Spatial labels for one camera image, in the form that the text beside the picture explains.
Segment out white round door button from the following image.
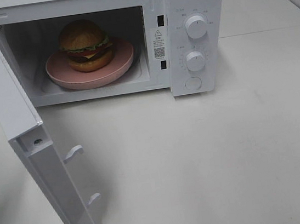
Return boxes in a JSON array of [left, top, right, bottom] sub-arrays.
[[185, 77, 202, 90]]

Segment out burger with lettuce and cheese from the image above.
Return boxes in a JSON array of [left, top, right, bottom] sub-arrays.
[[58, 19, 114, 72]]

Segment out pink round plate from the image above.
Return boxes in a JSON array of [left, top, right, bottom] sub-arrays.
[[46, 38, 134, 90]]

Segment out white microwave door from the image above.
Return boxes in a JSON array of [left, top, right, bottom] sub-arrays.
[[0, 0, 106, 224]]

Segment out lower white round knob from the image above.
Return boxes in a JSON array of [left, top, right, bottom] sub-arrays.
[[185, 51, 206, 72]]

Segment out white round knob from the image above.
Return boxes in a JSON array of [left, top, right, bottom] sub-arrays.
[[185, 51, 206, 72], [183, 13, 207, 39]]

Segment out white microwave oven body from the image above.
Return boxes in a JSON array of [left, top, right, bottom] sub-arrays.
[[0, 0, 222, 107]]

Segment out upper white round knob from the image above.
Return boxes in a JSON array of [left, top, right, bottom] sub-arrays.
[[183, 13, 207, 39]]

